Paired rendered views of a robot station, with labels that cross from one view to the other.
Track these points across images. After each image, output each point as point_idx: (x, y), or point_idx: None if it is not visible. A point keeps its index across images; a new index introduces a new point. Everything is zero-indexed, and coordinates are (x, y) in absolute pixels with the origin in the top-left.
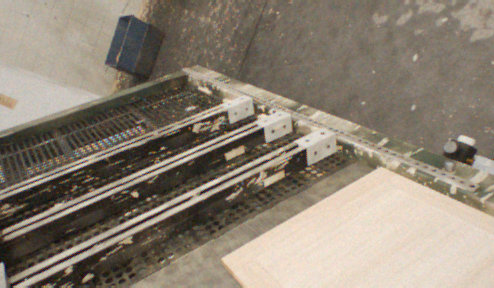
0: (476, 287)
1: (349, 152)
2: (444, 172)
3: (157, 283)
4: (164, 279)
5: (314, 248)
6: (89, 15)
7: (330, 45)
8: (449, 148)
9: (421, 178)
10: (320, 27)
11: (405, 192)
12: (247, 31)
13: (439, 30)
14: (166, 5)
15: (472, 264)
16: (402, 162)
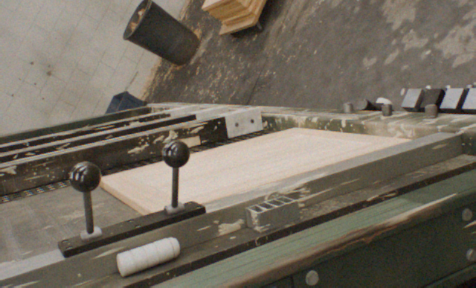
0: (320, 162)
1: (272, 125)
2: (342, 114)
3: (27, 200)
4: (36, 198)
5: (192, 165)
6: (82, 97)
7: (323, 94)
8: (361, 106)
9: (322, 123)
10: (314, 79)
11: (304, 135)
12: (244, 95)
13: (424, 62)
14: (167, 85)
15: (329, 155)
16: (310, 115)
